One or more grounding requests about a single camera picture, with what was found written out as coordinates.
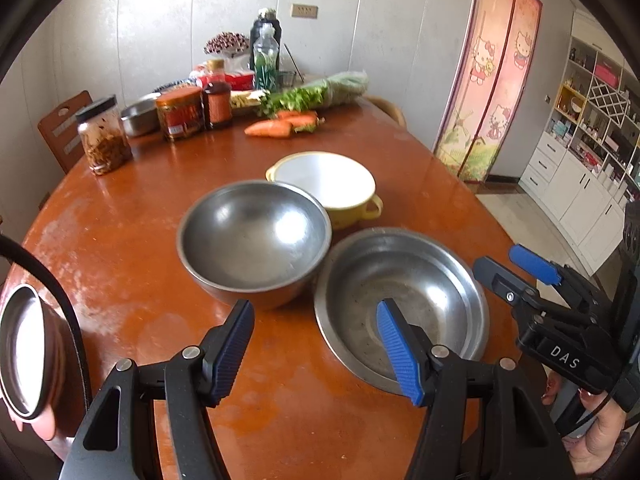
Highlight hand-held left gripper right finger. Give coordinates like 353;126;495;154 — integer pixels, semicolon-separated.
376;298;576;480

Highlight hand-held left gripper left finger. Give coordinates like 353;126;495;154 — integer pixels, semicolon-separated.
59;299;256;480

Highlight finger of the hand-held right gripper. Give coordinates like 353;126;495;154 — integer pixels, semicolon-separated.
510;244;618;311
472;256;608;333

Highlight shallow steel bowl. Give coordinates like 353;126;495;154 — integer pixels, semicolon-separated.
313;227;491;395

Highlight deep steel bowl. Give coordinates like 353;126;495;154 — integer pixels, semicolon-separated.
176;181;333;311

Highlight yellow enamel bowl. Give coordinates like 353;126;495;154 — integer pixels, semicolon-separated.
265;151;384;231

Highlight orange bowl with ears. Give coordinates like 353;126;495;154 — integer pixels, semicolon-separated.
0;290;71;442

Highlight round steel tray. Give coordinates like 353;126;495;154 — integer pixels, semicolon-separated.
0;284;66;418

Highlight person's right hand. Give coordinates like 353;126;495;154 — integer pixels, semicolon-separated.
541;369;632;478

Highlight white display cabinet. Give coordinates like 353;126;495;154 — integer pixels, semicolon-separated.
518;7;640;276

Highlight pink cartoon door curtain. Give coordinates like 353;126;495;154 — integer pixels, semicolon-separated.
432;0;543;182

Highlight light wooden armchair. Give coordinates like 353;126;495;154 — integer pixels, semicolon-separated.
367;96;407;127

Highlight large carrot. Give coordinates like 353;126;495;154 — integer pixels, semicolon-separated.
244;119;292;138

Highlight red label jar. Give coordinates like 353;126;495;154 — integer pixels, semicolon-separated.
155;86;206;142

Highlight black-lidded pickle jar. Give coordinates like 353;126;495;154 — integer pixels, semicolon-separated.
75;96;133;176

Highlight brown sauce bottle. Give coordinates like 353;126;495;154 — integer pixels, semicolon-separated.
202;59;233;130

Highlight steel pot at back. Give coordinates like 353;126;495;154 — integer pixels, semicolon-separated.
120;92;163;137

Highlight tray of yellow food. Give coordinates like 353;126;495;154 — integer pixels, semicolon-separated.
230;89;271;110

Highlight bagged green vegetables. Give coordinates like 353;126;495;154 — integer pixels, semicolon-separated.
260;70;370;115

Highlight red tissue pack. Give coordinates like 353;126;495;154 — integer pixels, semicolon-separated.
189;62;256;92

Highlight dark wooden chair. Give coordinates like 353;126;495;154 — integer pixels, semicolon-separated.
37;91;94;175

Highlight clear plastic bottle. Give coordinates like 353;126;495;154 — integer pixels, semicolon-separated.
252;27;280;92

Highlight thin metal stick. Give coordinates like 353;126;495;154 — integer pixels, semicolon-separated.
283;43;304;81

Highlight dried flower bouquet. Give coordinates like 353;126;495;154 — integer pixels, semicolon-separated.
204;31;251;56

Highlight black thermos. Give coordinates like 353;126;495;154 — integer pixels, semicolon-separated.
249;8;282;68

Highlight black cable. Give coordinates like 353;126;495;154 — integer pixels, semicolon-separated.
0;234;93;411

